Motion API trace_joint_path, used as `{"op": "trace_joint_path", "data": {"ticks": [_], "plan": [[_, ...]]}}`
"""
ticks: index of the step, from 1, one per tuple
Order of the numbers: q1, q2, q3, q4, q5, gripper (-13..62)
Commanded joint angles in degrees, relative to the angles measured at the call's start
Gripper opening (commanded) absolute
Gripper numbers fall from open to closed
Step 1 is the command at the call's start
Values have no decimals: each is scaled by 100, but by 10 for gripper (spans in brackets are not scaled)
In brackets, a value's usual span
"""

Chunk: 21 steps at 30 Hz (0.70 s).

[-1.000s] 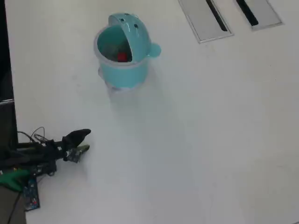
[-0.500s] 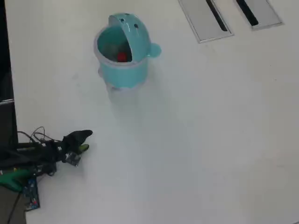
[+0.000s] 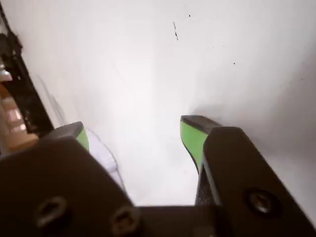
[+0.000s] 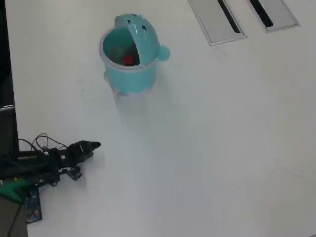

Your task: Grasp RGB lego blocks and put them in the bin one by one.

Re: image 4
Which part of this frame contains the blue circuit board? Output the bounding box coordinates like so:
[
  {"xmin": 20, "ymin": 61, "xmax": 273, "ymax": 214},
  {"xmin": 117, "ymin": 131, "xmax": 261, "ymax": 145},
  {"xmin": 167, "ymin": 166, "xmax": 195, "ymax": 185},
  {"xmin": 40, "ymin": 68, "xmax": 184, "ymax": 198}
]
[{"xmin": 23, "ymin": 189, "xmax": 43, "ymax": 224}]

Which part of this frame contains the teal whale-shaped bin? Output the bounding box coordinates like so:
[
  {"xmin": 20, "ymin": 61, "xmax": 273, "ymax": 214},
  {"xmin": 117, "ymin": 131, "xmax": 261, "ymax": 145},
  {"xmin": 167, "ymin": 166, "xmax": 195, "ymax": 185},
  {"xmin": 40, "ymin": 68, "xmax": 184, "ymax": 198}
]
[{"xmin": 99, "ymin": 13, "xmax": 171, "ymax": 96}]

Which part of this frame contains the black power cable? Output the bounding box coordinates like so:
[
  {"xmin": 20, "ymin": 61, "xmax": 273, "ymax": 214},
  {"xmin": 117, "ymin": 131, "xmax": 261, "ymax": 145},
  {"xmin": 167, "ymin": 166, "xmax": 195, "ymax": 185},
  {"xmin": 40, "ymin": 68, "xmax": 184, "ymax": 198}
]
[{"xmin": 6, "ymin": 202, "xmax": 24, "ymax": 237}]

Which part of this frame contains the black furniture beside table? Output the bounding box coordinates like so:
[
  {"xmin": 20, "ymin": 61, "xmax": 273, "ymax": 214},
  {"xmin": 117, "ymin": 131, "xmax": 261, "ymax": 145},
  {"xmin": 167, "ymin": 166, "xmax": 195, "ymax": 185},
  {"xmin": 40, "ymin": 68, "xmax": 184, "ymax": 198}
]
[{"xmin": 0, "ymin": 0, "xmax": 20, "ymax": 173}]

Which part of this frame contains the silver table cable grommet plate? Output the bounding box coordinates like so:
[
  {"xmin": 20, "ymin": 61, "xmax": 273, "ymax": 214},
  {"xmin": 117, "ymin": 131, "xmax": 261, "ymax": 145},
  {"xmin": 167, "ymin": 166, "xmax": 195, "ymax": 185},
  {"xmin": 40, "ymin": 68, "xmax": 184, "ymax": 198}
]
[
  {"xmin": 188, "ymin": 0, "xmax": 248, "ymax": 46},
  {"xmin": 244, "ymin": 0, "xmax": 301, "ymax": 34}
]

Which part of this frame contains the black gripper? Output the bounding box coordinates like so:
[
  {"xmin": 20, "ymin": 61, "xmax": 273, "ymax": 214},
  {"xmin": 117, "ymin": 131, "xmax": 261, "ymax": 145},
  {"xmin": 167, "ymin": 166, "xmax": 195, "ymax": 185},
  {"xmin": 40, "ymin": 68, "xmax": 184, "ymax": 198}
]
[{"xmin": 50, "ymin": 140, "xmax": 101, "ymax": 170}]

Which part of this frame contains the green table clamp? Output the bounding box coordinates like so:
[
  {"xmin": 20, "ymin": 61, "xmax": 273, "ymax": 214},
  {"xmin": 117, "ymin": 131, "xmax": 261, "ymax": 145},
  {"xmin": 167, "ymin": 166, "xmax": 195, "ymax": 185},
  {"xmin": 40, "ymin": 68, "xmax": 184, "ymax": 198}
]
[{"xmin": 0, "ymin": 178, "xmax": 33, "ymax": 203}]

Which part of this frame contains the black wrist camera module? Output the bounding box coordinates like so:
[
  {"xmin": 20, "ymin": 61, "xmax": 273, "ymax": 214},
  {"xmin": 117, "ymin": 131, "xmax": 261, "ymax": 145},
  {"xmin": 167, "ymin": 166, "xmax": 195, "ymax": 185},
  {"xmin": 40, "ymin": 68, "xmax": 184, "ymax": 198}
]
[{"xmin": 65, "ymin": 165, "xmax": 82, "ymax": 181}]

